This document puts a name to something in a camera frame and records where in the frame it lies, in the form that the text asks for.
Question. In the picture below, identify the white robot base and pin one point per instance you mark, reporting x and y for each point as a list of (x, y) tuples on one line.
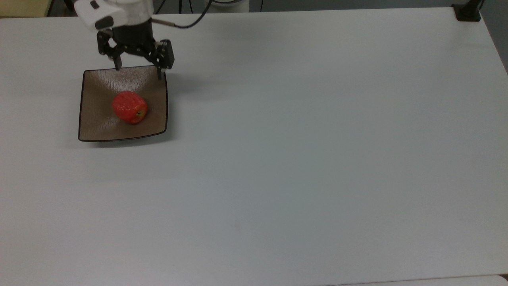
[(232, 4)]

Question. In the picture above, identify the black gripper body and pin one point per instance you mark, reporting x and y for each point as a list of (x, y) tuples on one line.
[(133, 37)]

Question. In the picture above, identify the black table clamp mount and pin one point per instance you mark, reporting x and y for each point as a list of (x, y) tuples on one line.
[(467, 12)]

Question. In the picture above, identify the brown square ceramic plate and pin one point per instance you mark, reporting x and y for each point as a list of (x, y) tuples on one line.
[(99, 119)]

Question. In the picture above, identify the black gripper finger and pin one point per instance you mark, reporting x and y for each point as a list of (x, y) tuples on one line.
[(106, 45), (164, 55)]

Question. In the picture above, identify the red apple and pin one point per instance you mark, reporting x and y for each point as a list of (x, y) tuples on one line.
[(129, 107)]

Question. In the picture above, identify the yellow wooden furniture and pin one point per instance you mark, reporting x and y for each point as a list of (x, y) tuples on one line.
[(22, 7)]

